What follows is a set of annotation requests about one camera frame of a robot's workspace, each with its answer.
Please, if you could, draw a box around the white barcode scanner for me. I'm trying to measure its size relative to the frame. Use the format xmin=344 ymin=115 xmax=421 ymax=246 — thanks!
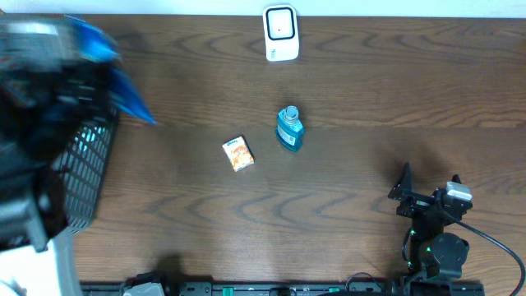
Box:
xmin=262 ymin=4 xmax=300 ymax=62

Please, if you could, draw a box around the teal mouthwash bottle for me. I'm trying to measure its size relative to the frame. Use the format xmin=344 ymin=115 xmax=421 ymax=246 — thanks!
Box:
xmin=275 ymin=105 xmax=305 ymax=152

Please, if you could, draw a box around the blue Oreo cookie pack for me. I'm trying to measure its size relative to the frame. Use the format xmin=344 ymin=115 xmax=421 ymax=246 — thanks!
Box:
xmin=69 ymin=17 xmax=156 ymax=125

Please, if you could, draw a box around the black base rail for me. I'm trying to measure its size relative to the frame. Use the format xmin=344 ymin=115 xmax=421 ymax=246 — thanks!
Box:
xmin=80 ymin=271 xmax=486 ymax=296

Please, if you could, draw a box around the grey plastic mesh basket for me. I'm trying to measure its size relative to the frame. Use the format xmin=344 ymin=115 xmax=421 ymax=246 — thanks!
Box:
xmin=53 ymin=115 xmax=119 ymax=234

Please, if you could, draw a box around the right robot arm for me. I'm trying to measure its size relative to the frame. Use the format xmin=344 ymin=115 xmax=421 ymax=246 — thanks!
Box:
xmin=388 ymin=163 xmax=473 ymax=295

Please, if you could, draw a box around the white wet wipes pack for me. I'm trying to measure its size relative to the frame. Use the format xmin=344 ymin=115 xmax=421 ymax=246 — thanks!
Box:
xmin=73 ymin=127 xmax=106 ymax=152

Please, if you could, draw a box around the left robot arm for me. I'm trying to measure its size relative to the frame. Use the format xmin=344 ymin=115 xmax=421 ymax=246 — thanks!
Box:
xmin=1 ymin=15 xmax=117 ymax=295

